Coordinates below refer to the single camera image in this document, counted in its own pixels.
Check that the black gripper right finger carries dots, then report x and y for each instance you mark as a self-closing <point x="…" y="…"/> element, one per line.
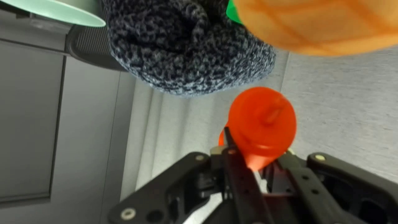
<point x="343" y="191"/>

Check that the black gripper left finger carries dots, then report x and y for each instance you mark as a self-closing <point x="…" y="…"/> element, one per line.
<point x="186" y="187"/>

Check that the tall red sauce bottle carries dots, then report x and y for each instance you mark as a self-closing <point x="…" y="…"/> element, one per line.
<point x="261" y="120"/>

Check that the orange toy pineapple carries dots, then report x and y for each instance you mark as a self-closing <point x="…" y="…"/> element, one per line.
<point x="323" y="25"/>

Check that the grey curtain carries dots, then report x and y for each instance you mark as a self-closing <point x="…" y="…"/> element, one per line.
<point x="174" y="125"/>

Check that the dark knitted cloth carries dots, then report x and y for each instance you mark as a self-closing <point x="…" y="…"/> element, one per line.
<point x="181" y="45"/>

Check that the black mesh chair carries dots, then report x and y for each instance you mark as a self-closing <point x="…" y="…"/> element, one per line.
<point x="91" y="48"/>

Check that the teal bowl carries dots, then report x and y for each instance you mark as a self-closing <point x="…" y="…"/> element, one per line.
<point x="53" y="11"/>

